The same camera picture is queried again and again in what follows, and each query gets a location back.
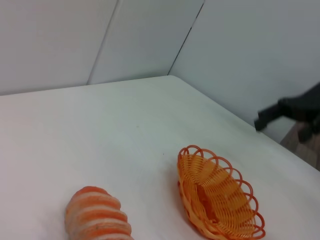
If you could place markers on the orange white striped toy bread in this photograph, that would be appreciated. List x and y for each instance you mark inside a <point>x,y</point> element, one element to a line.
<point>97,215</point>

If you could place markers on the orange woven plastic basket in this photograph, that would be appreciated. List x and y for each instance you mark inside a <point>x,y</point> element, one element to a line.
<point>220,190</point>

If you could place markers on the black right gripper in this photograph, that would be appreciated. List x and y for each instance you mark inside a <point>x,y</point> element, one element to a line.
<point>305,107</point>

